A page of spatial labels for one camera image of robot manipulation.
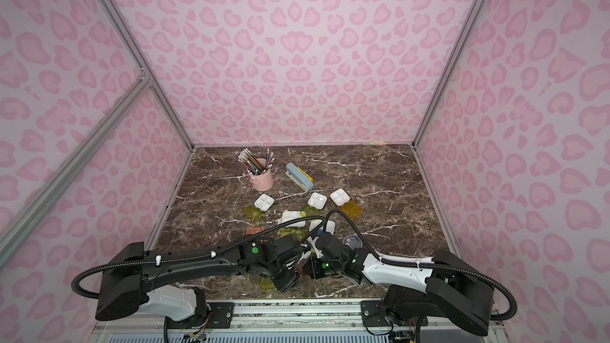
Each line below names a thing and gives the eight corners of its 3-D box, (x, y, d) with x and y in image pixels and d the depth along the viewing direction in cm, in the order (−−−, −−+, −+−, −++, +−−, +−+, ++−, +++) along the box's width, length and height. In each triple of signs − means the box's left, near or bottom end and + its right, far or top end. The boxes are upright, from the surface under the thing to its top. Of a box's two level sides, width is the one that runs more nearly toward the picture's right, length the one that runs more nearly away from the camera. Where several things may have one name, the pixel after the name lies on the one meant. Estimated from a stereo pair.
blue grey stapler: (306, 193, 104) (305, 185, 100) (286, 173, 112) (284, 165, 107) (315, 186, 107) (315, 178, 102) (295, 167, 114) (294, 159, 109)
